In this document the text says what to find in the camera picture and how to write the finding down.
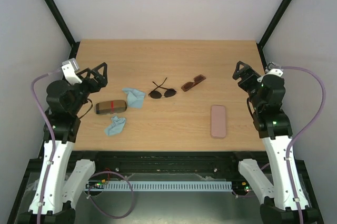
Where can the pink glasses case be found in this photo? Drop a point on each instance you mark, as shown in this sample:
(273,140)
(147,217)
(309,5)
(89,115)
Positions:
(218,122)

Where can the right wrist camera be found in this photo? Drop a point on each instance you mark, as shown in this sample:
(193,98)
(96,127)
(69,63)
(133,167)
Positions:
(274,69)

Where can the metal floor plate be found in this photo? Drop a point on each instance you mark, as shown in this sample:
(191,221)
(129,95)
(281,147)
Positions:
(166,207)

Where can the blue cleaning cloth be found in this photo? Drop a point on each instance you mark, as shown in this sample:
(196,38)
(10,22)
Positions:
(135,98)
(116,127)

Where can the right black frame post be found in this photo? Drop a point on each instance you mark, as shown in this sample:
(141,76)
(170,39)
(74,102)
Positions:
(273,23)

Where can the left black frame post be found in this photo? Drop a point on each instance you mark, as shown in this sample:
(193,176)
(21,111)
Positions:
(61,23)

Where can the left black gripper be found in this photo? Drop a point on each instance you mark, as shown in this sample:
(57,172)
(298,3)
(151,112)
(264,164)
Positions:
(102,82)

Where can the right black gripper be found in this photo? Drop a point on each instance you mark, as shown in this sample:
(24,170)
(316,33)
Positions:
(245,75)

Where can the black frame post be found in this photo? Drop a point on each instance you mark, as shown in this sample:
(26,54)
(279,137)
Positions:
(273,23)
(61,23)

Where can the light blue cable duct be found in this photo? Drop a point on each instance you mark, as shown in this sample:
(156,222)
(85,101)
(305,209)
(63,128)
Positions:
(166,186)

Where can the brown plaid glasses case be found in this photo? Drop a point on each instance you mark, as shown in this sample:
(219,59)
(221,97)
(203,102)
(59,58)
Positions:
(110,107)

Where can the black round sunglasses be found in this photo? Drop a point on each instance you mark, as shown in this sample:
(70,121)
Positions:
(160,91)

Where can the brown rectangular sunglasses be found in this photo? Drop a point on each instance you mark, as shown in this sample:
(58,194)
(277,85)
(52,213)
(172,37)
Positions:
(189,85)

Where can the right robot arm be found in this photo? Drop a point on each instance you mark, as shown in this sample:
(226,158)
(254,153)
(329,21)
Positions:
(282,199)

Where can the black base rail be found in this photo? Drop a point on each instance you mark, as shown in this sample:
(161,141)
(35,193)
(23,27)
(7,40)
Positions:
(219,165)

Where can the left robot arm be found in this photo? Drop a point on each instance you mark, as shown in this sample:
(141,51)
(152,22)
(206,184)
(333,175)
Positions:
(56,197)

